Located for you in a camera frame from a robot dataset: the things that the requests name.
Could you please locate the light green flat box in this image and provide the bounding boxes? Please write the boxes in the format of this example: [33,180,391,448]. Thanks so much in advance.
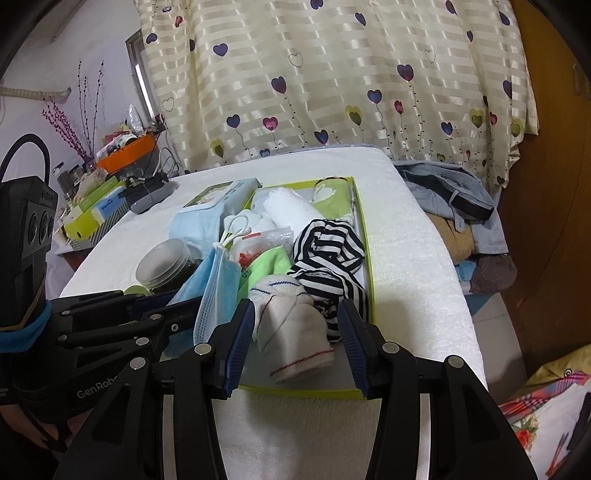
[74,178,125,215]

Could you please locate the beige wall rack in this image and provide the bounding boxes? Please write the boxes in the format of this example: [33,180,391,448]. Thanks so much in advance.
[0,88,72,100]

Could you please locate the plaid floral bedsheet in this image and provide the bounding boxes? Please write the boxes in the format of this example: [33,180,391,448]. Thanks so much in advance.
[499,360,591,480]

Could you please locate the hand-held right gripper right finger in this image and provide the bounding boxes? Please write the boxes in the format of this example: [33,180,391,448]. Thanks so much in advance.
[337,299,539,480]

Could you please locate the purple dried branches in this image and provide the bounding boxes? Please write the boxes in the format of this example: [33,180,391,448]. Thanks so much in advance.
[41,60,105,162]

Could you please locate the brown wooden wardrobe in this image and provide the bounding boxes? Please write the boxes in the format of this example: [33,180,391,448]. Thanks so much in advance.
[499,0,591,393]

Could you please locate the person's left hand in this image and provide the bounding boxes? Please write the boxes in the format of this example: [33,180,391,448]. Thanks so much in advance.
[0,401,90,455]

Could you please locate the black grey electronic device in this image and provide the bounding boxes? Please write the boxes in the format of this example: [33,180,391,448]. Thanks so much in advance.
[124,173,178,214]

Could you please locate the green white patterned towel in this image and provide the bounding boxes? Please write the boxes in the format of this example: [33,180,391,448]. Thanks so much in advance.
[310,176,357,227]

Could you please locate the yellow printed cloth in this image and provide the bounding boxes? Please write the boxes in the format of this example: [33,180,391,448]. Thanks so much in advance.
[526,344,591,386]

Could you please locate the cream curtain with hearts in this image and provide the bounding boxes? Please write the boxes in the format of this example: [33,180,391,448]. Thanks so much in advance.
[134,0,541,188]

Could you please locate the small bright green cloth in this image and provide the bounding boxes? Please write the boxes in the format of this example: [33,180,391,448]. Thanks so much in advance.
[238,247,294,296]

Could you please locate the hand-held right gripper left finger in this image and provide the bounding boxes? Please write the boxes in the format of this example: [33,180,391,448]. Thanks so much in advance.
[53,299,257,480]

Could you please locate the orange tray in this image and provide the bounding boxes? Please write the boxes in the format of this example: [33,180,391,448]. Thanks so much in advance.
[96,134,155,175]

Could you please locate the black belt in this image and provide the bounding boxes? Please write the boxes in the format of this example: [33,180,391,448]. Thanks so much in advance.
[448,187,495,221]

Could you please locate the window frame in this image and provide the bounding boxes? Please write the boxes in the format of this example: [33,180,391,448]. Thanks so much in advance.
[127,30,162,123]

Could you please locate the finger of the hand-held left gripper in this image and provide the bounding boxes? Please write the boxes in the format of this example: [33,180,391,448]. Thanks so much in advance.
[55,298,204,361]
[51,291,181,326]

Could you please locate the pile of assorted packets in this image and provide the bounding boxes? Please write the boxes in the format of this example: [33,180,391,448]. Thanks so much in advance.
[97,104,162,153]

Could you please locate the light blue wet wipes pack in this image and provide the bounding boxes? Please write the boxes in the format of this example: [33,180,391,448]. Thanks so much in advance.
[169,178,259,259]

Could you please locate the lime green file box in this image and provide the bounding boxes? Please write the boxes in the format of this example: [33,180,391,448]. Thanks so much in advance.
[64,212,105,241]

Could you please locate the frosted plastic jar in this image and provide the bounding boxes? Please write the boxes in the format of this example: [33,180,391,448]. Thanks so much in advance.
[135,237,201,289]

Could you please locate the pale baby sock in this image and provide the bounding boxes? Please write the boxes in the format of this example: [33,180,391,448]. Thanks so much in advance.
[238,209,278,238]

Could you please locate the tan garment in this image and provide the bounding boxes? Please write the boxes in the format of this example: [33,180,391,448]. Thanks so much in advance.
[429,215,481,267]

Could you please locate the white sock with coloured lines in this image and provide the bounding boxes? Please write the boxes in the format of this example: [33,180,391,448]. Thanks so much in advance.
[248,274,335,384]

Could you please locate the black cable loop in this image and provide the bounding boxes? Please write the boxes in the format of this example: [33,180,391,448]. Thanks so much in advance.
[0,134,51,185]

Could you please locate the yellow-green cardboard box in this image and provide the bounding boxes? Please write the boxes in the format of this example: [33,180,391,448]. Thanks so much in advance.
[233,176,372,400]

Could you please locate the brown knit garment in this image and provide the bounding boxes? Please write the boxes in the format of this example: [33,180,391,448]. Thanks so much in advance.
[468,254,518,295]

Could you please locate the blue face mask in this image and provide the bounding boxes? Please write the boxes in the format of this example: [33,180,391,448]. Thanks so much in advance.
[168,215,252,354]

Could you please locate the blue tissue box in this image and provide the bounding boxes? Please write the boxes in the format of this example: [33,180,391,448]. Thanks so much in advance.
[95,194,127,222]

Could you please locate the black white striped tray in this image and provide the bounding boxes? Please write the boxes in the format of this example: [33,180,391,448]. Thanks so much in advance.
[69,203,132,252]

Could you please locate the clear plastic snack bag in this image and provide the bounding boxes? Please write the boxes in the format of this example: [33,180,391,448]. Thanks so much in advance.
[228,226,295,268]

